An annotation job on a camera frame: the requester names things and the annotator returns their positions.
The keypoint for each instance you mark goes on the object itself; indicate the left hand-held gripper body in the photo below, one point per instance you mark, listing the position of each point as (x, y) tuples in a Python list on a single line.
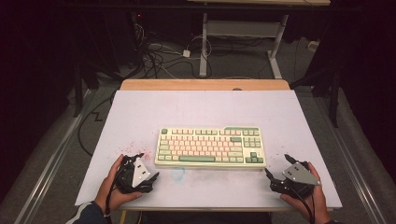
[(137, 174)]

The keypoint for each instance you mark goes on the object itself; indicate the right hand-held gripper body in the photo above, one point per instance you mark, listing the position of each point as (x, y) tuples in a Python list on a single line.
[(299, 175)]

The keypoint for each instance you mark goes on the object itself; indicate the cream and green keyboard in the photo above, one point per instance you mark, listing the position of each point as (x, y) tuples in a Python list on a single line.
[(199, 146)]

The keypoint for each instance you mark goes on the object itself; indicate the person's right hand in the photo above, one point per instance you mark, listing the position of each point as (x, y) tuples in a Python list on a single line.
[(319, 202)]

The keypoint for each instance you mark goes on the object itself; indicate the person's left hand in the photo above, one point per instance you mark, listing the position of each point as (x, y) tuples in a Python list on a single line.
[(107, 194)]

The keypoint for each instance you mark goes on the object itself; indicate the white table board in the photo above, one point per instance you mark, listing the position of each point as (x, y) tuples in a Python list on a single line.
[(205, 109)]

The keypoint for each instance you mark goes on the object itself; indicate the black stand leg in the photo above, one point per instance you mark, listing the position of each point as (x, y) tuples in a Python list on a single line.
[(77, 93)]

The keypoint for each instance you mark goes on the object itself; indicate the wooden table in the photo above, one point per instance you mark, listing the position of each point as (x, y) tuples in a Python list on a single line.
[(202, 84)]

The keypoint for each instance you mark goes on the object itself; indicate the white power adapter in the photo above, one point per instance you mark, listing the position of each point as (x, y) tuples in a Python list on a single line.
[(186, 53)]

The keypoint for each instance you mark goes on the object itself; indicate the white floor box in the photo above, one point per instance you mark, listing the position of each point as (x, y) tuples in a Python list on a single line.
[(313, 45)]

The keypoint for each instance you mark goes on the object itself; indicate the metal floor rail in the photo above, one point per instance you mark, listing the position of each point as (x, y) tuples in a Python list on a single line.
[(351, 161), (53, 161)]

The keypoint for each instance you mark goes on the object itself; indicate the white metal desk frame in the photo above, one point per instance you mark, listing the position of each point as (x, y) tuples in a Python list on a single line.
[(203, 46)]

